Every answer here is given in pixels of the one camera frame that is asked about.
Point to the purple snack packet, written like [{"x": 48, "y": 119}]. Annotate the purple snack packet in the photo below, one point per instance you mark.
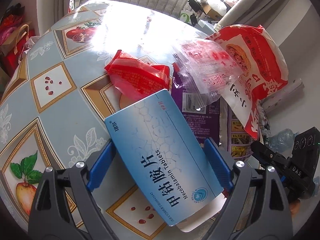
[{"x": 216, "y": 120}]

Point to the red white snack bag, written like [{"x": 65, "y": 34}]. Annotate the red white snack bag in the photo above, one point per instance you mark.
[{"x": 264, "y": 71}]

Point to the red plastic bag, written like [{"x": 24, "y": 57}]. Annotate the red plastic bag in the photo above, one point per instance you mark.
[{"x": 135, "y": 78}]

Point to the brown paper shopping bag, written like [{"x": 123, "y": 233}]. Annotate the brown paper shopping bag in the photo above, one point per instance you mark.
[{"x": 22, "y": 32}]

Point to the cardboard box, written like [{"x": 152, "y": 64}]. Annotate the cardboard box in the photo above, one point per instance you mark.
[{"x": 211, "y": 13}]

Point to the right hand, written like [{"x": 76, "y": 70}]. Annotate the right hand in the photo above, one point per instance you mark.
[{"x": 294, "y": 207}]

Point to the fruit-pattern tablecloth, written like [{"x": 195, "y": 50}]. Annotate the fruit-pattern tablecloth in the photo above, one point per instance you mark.
[{"x": 53, "y": 109}]

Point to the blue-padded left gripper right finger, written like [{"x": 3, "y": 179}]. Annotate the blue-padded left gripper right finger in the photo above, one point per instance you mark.
[{"x": 269, "y": 216}]

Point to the large clear water bottle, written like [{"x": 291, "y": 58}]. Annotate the large clear water bottle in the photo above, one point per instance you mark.
[{"x": 282, "y": 141}]

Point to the blue medicine tablet box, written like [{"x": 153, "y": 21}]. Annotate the blue medicine tablet box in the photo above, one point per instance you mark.
[{"x": 163, "y": 157}]

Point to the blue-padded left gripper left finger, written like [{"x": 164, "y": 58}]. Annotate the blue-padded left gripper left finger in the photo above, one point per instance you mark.
[{"x": 50, "y": 216}]

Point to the clear red-printed plastic bag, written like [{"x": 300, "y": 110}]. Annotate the clear red-printed plastic bag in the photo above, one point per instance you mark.
[{"x": 204, "y": 69}]

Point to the grey curtain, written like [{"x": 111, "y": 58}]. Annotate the grey curtain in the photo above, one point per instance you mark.
[{"x": 252, "y": 12}]

